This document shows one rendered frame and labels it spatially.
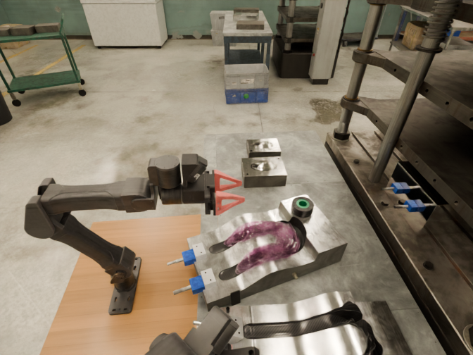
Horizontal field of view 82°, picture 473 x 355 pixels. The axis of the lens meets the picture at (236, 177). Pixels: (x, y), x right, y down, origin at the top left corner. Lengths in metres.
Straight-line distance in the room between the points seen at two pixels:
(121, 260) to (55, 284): 1.36
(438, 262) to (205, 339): 0.97
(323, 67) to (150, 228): 4.08
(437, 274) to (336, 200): 0.44
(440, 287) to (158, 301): 0.95
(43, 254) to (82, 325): 1.45
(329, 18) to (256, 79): 1.38
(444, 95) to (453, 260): 0.60
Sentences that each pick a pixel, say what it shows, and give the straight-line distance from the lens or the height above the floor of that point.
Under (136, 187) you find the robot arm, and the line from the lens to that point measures 0.70.
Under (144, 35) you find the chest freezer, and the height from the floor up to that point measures 0.27.
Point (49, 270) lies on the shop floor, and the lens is 2.34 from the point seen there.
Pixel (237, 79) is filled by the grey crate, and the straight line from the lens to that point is 3.90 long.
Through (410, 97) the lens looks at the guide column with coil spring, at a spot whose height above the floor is 1.23.
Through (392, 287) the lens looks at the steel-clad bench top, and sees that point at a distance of 1.12.
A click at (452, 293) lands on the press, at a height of 0.79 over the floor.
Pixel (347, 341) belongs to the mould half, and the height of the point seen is 0.93.
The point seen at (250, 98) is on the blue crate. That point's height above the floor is 0.07.
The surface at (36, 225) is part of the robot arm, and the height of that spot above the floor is 1.16.
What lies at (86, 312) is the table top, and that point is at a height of 0.80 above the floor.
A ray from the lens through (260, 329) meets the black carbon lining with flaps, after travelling 0.84.
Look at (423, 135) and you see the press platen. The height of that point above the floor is 1.04.
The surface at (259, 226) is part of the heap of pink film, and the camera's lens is 1.00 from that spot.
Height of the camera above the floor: 1.67
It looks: 39 degrees down
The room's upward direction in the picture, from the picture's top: straight up
